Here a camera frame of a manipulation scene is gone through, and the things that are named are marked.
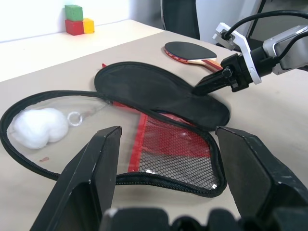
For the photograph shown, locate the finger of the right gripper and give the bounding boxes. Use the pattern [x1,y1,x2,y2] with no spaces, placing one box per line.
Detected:
[192,72,231,96]
[196,69,226,84]

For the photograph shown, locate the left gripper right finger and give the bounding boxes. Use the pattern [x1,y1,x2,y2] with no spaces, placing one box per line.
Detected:
[215,126,308,219]

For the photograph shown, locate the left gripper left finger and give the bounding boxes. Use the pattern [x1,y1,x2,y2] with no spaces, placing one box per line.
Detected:
[30,125,123,231]

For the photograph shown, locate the table tennis paddle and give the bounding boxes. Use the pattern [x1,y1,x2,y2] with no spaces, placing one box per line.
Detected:
[163,41,223,73]

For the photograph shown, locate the black red paddle case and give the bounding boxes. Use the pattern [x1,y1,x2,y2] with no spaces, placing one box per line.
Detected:
[0,61,231,198]

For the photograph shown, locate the white fluffy cotton ball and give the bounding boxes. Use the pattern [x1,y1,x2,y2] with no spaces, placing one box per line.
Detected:
[9,107,69,150]

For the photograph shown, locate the black chair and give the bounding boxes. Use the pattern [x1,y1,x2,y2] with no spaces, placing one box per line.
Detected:
[160,0,201,40]

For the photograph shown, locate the yellow cube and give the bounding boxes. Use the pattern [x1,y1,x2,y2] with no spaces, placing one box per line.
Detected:
[83,18,95,34]

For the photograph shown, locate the red cube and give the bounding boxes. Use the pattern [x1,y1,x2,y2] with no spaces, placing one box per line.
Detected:
[64,19,85,36]

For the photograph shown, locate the green cube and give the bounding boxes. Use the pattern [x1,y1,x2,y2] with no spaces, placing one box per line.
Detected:
[64,4,84,21]

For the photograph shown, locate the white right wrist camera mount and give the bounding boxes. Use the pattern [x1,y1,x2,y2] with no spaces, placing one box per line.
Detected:
[212,23,262,85]

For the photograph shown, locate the black background furniture frame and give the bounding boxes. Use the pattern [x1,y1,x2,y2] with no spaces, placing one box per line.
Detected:
[247,0,268,46]

